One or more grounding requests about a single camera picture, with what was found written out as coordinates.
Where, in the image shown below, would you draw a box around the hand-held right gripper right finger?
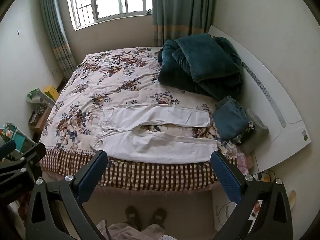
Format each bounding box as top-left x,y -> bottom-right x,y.
211,151 -> 293,240

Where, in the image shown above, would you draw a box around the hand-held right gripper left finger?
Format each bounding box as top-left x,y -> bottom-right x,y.
25,150 -> 108,240

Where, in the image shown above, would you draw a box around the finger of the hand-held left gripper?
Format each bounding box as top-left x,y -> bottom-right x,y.
0,140 -> 17,162
0,142 -> 47,180

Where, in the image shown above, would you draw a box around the white pants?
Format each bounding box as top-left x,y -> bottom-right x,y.
89,104 -> 218,164

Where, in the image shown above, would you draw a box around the teal rack with clutter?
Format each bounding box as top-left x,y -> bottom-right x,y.
0,122 -> 36,153

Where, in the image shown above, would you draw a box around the pink cloth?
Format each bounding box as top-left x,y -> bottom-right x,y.
234,149 -> 253,176

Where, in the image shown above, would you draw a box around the wooden bedside stand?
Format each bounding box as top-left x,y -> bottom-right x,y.
29,106 -> 52,136

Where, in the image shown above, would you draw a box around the grey folded cloth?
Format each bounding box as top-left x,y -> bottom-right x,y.
240,109 -> 270,153

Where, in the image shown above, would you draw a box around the green and white bag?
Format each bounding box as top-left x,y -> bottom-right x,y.
27,88 -> 54,105

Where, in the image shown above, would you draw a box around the folded teal cloth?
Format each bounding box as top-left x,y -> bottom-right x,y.
212,96 -> 255,141

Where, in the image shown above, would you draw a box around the yellow box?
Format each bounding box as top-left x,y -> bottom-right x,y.
42,85 -> 60,102

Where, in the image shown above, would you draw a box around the beige round object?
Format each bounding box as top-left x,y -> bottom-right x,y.
287,190 -> 297,209

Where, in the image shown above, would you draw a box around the person's light clothing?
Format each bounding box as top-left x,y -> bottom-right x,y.
96,219 -> 173,240

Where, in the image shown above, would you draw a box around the white bed headboard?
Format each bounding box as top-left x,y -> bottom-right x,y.
207,25 -> 312,173

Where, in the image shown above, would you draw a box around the person's right shoe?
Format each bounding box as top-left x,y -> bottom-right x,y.
151,207 -> 167,228

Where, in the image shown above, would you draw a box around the floral bed quilt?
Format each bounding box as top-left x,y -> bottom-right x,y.
41,46 -> 238,165

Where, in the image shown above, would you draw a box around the dark green pillow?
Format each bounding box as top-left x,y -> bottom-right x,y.
157,33 -> 244,100

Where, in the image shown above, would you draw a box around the teal striped curtain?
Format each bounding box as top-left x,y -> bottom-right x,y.
151,0 -> 219,48
37,0 -> 77,80

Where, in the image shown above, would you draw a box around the window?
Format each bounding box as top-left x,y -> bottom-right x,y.
65,0 -> 153,30

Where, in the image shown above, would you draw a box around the black cable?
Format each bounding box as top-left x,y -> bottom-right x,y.
251,169 -> 275,182

